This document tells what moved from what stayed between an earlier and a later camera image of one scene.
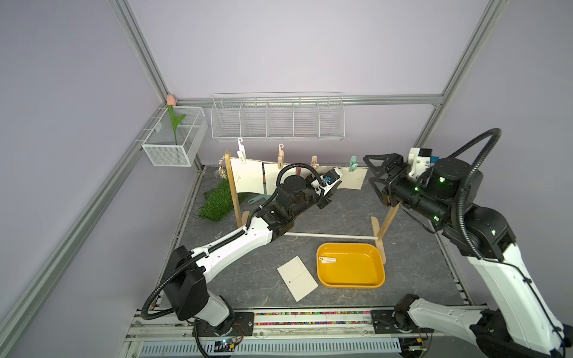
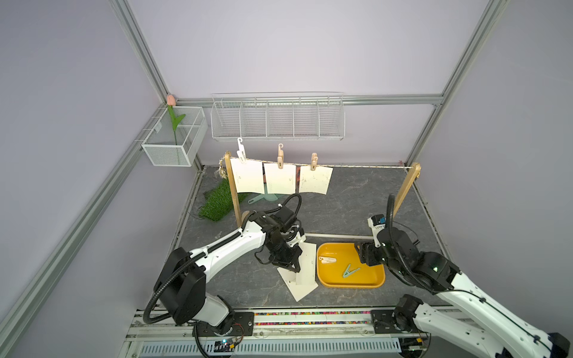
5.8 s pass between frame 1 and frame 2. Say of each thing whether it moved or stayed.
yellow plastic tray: stayed
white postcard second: stayed
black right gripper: moved
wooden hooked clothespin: stayed
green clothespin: moved
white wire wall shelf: stayed
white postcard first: stayed
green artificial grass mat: stayed
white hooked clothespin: stayed
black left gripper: moved
